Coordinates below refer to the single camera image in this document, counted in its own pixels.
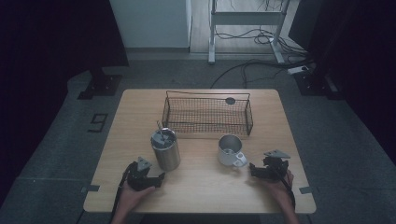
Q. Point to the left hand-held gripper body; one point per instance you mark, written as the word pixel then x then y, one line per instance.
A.
pixel 139 179

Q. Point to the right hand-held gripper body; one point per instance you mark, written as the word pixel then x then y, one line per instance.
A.
pixel 274 168

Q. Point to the steel tumbler with lid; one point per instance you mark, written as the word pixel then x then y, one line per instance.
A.
pixel 166 152

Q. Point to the person's left hand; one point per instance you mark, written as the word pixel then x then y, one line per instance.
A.
pixel 132 196

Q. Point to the person's right hand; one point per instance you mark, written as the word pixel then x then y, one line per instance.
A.
pixel 278 188

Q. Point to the grey tape piece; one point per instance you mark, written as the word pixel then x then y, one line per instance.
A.
pixel 305 189
pixel 91 188

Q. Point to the thin metal straw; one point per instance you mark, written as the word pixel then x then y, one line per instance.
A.
pixel 160 129

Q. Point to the black round table grommet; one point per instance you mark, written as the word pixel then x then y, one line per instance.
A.
pixel 230 100

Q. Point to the black stand base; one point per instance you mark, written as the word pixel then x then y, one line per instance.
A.
pixel 102 85
pixel 314 84

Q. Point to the white power strip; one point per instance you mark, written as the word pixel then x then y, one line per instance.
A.
pixel 297 69

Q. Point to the dark curtain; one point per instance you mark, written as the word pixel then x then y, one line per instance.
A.
pixel 46 37
pixel 358 46

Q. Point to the white cabinet panel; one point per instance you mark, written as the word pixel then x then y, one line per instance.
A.
pixel 151 21

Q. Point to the white desk frame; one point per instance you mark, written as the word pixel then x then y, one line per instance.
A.
pixel 246 18

